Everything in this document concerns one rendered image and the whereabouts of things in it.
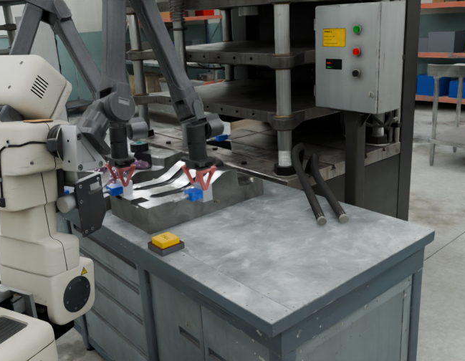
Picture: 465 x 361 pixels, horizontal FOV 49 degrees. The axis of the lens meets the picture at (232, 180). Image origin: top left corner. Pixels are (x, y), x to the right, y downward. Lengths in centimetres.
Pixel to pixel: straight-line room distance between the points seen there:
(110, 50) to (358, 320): 100
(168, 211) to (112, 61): 54
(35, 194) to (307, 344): 79
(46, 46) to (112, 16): 460
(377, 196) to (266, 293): 150
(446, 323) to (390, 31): 143
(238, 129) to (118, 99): 125
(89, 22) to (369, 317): 863
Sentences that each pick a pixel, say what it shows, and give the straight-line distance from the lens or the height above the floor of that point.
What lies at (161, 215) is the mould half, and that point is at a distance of 166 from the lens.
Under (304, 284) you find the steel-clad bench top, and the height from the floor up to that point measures 80.
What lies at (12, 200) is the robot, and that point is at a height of 105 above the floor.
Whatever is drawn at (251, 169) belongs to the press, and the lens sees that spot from 230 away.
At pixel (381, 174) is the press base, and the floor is 65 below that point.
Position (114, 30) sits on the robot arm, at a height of 143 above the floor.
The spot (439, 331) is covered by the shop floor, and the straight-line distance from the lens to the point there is 265.
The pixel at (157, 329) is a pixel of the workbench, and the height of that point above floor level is 44.
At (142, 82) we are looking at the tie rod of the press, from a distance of 303.
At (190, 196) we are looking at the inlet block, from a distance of 156.
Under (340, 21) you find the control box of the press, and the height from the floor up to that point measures 141.
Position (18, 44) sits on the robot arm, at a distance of 176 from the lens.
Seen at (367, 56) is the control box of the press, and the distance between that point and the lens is 198.
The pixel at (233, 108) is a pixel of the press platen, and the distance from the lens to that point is 245.
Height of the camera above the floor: 146
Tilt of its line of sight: 18 degrees down
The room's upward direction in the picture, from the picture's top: 3 degrees counter-clockwise
